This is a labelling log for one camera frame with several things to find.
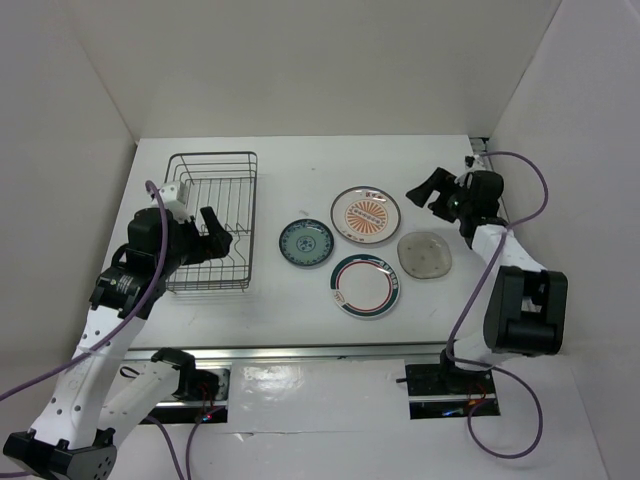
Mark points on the grey wire dish rack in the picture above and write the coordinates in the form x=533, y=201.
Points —
x=227, y=183

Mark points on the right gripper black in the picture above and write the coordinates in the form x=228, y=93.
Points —
x=440, y=180

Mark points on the aluminium front rail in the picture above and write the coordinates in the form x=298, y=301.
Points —
x=315, y=352

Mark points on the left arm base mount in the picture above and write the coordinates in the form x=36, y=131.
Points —
x=206, y=402

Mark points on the clear glass square plate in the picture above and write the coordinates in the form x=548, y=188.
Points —
x=424, y=255

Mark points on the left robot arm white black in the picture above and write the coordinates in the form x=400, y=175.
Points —
x=78, y=434

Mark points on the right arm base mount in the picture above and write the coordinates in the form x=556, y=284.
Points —
x=435, y=394

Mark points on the green red rimmed plate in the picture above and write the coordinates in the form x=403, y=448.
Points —
x=364, y=286

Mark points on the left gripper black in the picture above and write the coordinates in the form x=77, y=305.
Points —
x=214, y=245

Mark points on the blue floral small plate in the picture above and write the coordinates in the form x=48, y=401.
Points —
x=306, y=243

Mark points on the orange sunburst plate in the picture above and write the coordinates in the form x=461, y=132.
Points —
x=365, y=215

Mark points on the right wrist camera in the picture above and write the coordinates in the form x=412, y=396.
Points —
x=474, y=162

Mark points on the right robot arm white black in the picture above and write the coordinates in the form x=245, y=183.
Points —
x=526, y=311

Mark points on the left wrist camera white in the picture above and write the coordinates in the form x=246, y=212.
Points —
x=174, y=198

